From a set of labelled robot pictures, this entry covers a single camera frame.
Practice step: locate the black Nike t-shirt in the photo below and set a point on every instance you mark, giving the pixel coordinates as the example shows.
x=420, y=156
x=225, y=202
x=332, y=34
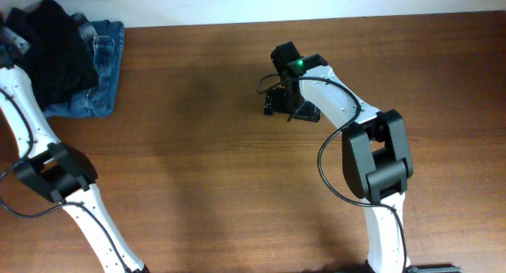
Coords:
x=57, y=62

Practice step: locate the folded blue jeans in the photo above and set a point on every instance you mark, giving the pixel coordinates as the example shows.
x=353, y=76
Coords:
x=104, y=41

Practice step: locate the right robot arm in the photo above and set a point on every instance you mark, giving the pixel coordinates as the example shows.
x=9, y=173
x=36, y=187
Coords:
x=376, y=160

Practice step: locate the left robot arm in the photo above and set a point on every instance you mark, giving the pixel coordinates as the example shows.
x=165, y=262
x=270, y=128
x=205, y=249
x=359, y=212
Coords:
x=61, y=174

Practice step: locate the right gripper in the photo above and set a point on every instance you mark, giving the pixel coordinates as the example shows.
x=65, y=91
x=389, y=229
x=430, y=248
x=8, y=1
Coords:
x=276, y=100

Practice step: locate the black folded garment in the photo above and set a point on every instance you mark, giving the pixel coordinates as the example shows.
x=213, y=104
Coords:
x=14, y=48

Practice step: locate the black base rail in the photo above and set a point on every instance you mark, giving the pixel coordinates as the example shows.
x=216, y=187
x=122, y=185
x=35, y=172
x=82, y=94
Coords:
x=434, y=268

